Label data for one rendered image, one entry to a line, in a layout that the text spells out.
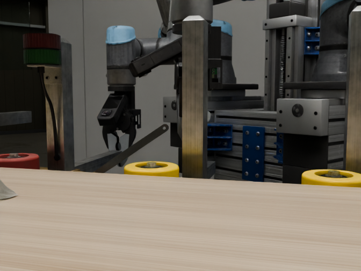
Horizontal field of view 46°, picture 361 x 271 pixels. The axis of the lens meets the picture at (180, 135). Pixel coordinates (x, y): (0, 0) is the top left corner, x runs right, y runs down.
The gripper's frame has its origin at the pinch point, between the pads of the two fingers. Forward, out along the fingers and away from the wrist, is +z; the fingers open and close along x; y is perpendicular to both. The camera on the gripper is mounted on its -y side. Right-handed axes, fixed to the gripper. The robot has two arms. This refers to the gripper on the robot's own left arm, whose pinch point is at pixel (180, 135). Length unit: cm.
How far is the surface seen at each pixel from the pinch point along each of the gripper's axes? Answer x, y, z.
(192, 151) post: -10.8, 1.0, 1.5
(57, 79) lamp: -3.1, -21.5, -10.2
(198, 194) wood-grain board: -32.8, -0.6, 3.2
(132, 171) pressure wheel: -20.3, -8.2, 2.8
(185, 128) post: -10.4, -0.1, -2.3
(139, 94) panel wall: 287, -13, -5
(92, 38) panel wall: 306, -53, -53
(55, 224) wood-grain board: -42.3, -14.2, 3.2
